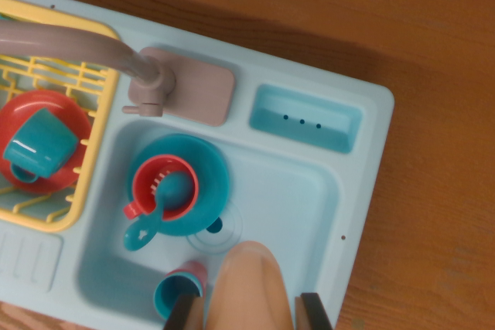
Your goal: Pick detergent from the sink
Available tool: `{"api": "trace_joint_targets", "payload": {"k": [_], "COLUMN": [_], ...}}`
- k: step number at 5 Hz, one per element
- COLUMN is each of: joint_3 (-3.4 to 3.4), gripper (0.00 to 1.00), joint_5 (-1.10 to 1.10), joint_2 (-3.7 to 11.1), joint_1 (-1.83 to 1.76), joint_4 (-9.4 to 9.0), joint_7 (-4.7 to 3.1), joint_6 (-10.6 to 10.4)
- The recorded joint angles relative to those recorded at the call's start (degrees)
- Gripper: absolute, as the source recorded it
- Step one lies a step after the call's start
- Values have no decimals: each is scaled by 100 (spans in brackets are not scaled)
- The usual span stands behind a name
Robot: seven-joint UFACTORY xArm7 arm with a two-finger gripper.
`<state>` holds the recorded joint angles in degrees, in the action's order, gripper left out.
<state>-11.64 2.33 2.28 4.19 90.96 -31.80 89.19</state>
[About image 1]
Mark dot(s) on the light blue toy sink unit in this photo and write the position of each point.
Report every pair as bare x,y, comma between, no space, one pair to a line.
348,191

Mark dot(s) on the red toy plate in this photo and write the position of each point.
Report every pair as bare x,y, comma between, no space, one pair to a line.
58,102

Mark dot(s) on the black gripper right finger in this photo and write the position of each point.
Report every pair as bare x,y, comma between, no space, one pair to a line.
311,314

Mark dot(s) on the teal toy plate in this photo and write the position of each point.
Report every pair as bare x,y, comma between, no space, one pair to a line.
212,175

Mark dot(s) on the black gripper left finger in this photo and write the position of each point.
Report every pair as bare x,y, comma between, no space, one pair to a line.
187,314

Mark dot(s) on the teal spoon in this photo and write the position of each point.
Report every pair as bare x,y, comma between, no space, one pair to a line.
176,187

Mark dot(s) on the grey toy faucet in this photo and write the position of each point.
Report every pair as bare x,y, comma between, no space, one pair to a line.
201,86

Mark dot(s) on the yellow dish rack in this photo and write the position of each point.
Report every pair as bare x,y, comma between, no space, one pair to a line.
101,113

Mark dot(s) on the small teal toy cup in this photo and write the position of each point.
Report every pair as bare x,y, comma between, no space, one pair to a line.
166,295

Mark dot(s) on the cream detergent bottle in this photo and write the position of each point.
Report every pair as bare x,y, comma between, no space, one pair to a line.
247,287

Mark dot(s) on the red toy cup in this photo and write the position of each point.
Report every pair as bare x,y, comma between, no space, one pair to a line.
143,179

